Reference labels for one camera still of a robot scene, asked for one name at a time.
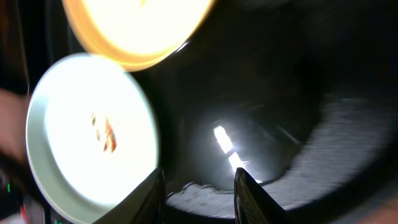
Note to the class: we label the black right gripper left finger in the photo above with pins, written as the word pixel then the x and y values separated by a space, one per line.
pixel 151 210

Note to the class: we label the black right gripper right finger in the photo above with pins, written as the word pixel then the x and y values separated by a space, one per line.
pixel 253 205

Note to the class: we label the light green plate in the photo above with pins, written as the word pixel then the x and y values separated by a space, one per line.
pixel 91 136
pixel 125 211

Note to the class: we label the light green front plate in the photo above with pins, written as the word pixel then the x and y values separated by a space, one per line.
pixel 91 136

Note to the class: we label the round black tray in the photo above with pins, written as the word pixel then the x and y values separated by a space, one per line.
pixel 301 94

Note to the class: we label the black rectangular tray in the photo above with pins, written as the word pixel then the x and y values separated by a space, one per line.
pixel 34 35

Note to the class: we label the yellow plate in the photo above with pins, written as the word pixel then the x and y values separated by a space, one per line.
pixel 136 34

